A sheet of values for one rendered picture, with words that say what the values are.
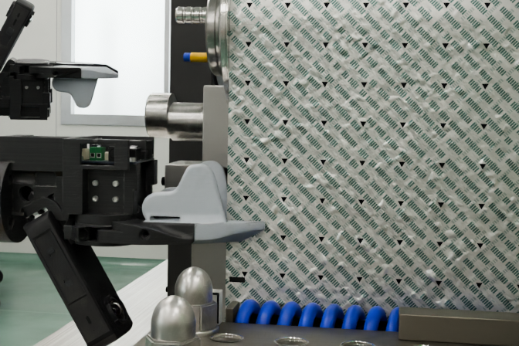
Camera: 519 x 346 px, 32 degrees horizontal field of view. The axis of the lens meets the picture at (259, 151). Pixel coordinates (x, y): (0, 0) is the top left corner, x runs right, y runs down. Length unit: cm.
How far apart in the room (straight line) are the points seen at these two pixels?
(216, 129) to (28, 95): 59
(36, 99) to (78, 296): 64
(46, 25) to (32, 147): 606
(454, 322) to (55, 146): 33
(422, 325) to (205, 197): 18
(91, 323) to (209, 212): 13
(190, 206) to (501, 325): 24
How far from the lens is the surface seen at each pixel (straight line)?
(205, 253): 79
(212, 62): 73
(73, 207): 69
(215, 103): 77
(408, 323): 63
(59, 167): 71
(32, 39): 680
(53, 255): 71
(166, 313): 53
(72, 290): 71
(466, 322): 63
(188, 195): 68
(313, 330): 65
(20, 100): 132
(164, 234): 67
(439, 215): 68
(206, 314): 63
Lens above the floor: 119
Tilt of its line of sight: 3 degrees down
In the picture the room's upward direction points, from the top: 1 degrees clockwise
